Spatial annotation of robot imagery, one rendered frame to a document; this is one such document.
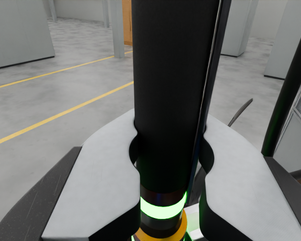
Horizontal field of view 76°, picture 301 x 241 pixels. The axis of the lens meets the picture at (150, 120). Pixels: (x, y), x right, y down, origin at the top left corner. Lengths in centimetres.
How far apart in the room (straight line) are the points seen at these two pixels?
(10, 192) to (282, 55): 556
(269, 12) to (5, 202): 1207
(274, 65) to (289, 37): 63
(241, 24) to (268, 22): 511
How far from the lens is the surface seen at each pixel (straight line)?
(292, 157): 158
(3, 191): 245
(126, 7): 852
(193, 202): 45
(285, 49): 558
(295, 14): 551
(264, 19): 1229
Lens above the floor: 160
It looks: 32 degrees down
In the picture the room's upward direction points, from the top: 1 degrees clockwise
